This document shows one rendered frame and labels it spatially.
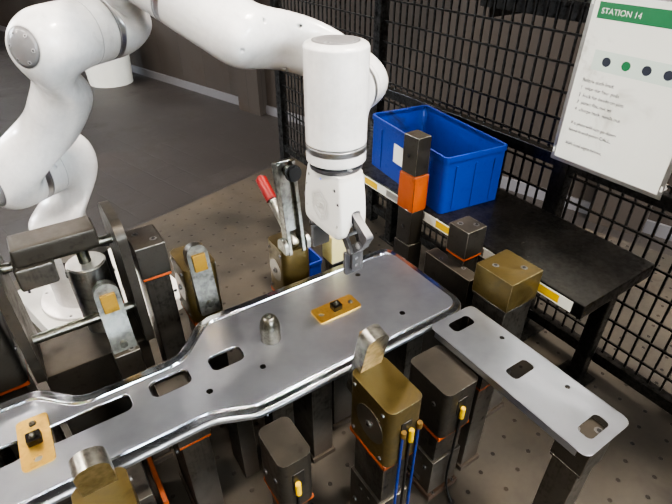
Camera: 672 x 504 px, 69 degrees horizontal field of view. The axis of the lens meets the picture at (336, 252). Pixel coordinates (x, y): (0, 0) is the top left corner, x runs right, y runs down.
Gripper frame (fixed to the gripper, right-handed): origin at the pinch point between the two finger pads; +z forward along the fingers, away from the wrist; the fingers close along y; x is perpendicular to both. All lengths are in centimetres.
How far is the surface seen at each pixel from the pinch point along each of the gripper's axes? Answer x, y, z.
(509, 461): 22, 26, 42
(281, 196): -1.7, -14.4, -4.1
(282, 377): -15.0, 8.3, 12.0
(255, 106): 156, -370, 104
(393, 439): -7.6, 25.0, 12.7
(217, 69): 147, -434, 82
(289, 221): -0.4, -14.5, 1.4
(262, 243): 17, -68, 42
